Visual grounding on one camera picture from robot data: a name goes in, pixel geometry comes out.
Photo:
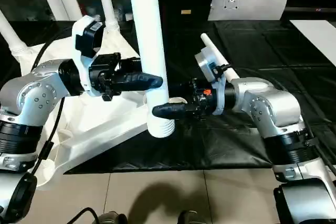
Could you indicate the white flat panel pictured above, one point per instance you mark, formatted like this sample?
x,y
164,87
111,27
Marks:
x,y
315,37

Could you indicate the white plastic table leg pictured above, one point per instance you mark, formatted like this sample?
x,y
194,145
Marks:
x,y
210,44
107,3
149,37
11,35

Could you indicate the dark right robot leg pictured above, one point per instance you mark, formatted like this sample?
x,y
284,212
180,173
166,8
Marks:
x,y
191,218

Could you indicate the dark robot leg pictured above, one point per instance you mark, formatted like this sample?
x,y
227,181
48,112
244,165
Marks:
x,y
113,218
191,218

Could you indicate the white plastic table top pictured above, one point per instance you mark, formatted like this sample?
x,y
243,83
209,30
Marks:
x,y
105,119

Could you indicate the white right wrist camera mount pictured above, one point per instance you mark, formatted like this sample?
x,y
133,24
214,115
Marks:
x,y
207,61

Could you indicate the dark left robot leg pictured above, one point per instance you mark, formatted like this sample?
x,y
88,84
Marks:
x,y
113,218

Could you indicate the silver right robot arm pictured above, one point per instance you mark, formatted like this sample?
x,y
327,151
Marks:
x,y
273,108

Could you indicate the black mat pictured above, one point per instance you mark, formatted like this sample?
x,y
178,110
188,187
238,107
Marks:
x,y
262,51

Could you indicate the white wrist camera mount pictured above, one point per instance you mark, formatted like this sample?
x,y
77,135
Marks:
x,y
207,61
78,27

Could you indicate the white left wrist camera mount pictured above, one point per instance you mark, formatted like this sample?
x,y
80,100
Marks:
x,y
78,27

